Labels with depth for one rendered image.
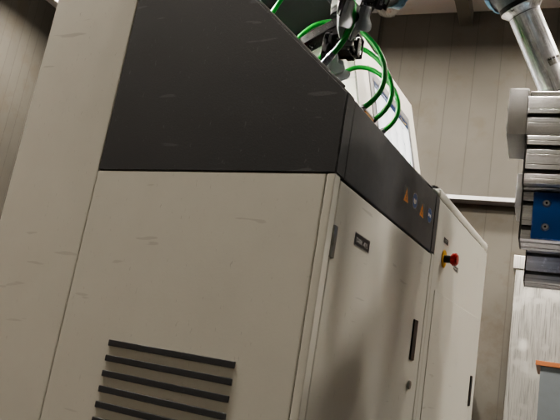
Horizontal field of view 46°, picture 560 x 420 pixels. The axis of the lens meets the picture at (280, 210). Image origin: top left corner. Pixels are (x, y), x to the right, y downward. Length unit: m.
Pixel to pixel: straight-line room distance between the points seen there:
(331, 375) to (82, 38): 1.01
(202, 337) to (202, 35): 0.65
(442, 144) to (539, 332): 3.60
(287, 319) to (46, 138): 0.80
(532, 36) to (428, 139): 8.89
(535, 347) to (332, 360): 7.37
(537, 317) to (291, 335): 7.51
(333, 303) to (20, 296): 0.73
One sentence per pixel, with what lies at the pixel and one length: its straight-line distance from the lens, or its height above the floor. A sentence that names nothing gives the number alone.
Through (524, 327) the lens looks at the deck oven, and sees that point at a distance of 8.57.
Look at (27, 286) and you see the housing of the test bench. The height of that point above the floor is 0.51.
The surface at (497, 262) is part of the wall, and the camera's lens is 10.16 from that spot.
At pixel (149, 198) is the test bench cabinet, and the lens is 1.40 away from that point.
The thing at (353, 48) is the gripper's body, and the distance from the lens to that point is 1.68.
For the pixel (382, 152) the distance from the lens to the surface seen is 1.41.
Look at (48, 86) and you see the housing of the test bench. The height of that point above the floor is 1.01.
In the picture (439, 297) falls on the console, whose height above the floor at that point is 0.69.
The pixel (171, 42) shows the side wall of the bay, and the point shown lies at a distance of 1.53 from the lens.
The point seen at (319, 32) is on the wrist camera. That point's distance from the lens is 1.73.
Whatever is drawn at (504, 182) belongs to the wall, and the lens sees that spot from 10.45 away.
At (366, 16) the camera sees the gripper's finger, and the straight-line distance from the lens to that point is 1.57.
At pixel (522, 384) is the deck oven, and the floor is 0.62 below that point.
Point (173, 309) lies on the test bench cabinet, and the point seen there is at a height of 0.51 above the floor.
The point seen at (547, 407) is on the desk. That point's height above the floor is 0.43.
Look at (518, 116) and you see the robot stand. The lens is 1.26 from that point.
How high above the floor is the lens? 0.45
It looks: 13 degrees up
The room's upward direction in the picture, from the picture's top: 10 degrees clockwise
